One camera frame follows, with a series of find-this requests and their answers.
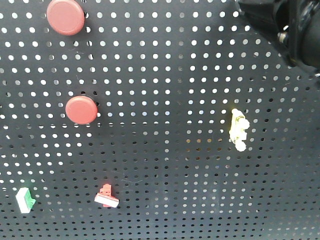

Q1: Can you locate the red white rocker switch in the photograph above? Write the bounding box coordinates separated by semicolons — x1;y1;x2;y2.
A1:
94;183;120;208

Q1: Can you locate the yellow rotary knob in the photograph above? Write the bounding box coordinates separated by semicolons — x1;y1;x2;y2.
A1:
229;108;250;152

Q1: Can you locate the black perforated pegboard panel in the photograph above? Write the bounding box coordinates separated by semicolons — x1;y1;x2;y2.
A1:
0;0;320;240

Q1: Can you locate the small red push button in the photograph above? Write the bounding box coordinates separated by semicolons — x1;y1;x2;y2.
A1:
65;95;98;125

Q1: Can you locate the green white toggle switch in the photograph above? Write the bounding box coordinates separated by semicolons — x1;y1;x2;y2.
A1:
15;187;36;214

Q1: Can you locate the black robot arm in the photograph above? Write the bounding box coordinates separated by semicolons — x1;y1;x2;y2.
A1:
235;0;320;87

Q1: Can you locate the large red push button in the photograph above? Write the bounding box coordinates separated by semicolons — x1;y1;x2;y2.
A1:
46;0;85;36

